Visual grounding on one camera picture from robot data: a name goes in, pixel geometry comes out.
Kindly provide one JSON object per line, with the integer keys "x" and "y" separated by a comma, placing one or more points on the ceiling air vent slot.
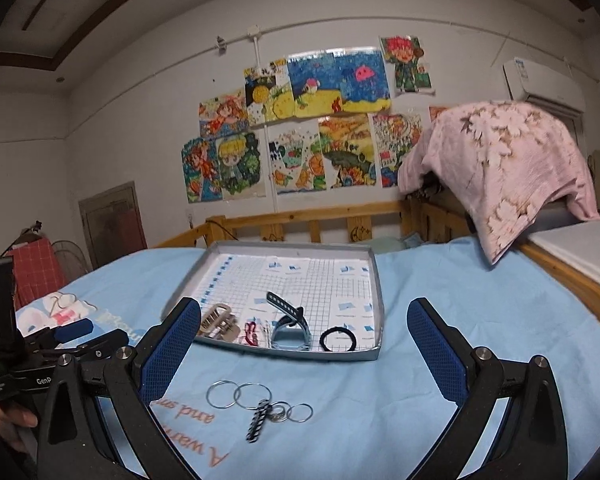
{"x": 39, "y": 2}

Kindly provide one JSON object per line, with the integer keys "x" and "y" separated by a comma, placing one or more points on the blue wrist watch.
{"x": 292, "y": 327}

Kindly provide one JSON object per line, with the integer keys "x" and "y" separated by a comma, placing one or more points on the beige hair claw clip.
{"x": 220, "y": 322}

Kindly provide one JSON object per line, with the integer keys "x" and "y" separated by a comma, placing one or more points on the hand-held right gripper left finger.
{"x": 172, "y": 345}

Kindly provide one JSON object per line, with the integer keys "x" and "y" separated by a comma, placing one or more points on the round standing fan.
{"x": 72, "y": 260}

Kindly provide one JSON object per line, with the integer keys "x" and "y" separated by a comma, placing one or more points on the wooden bed frame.
{"x": 300, "y": 220}

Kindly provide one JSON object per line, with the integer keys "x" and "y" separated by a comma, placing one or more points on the person's left hand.
{"x": 12, "y": 415}

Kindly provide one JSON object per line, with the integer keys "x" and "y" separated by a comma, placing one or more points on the red plaid cloth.
{"x": 35, "y": 270}

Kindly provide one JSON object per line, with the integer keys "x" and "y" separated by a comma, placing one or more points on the pink floral pillow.
{"x": 500, "y": 170}

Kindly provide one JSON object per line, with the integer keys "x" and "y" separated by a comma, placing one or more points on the white mattress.
{"x": 580, "y": 255}

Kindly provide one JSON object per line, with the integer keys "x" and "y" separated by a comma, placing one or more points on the grey shallow tray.
{"x": 320, "y": 290}

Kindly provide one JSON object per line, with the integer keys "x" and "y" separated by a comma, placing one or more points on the white air conditioner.
{"x": 540, "y": 82}

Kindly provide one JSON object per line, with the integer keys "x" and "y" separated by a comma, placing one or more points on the light green pillow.
{"x": 387, "y": 244}

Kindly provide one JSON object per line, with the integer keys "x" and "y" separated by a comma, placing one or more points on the group of wall drawings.
{"x": 330, "y": 120}

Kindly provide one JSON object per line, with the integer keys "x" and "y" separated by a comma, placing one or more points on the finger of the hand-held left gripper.
{"x": 100, "y": 344}
{"x": 72, "y": 331}

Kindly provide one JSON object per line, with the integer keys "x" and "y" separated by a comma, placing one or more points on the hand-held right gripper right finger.
{"x": 437, "y": 347}

